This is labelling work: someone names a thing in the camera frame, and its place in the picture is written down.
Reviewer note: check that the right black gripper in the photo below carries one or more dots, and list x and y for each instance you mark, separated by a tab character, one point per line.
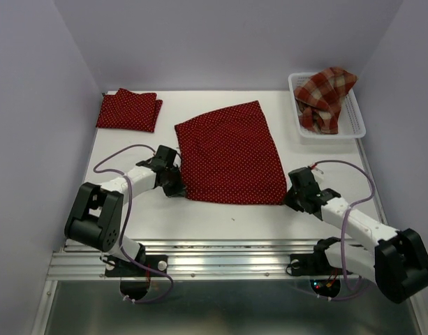
290	202

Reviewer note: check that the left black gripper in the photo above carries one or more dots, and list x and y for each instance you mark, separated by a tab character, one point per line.
178	190

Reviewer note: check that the red polka dot skirt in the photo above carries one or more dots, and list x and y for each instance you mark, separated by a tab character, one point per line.
229	157
129	111

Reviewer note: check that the red white plaid skirt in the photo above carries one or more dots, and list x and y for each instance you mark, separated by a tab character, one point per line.
320	99

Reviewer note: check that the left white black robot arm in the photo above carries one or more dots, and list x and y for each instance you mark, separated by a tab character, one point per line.
100	212

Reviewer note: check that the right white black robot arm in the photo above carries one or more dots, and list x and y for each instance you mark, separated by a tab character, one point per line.
395	260

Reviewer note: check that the white plastic basket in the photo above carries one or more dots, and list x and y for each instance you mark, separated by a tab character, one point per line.
351	125

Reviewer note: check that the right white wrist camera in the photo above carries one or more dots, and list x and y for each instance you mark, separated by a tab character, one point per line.
316	171

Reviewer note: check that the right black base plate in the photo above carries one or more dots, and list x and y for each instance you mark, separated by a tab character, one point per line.
310	264

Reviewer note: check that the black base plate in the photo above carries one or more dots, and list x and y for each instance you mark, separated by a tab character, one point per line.
310	264
117	268

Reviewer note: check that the aluminium rail frame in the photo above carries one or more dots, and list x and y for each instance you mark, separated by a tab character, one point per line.
227	265

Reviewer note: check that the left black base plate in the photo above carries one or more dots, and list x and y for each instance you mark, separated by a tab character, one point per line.
117	268

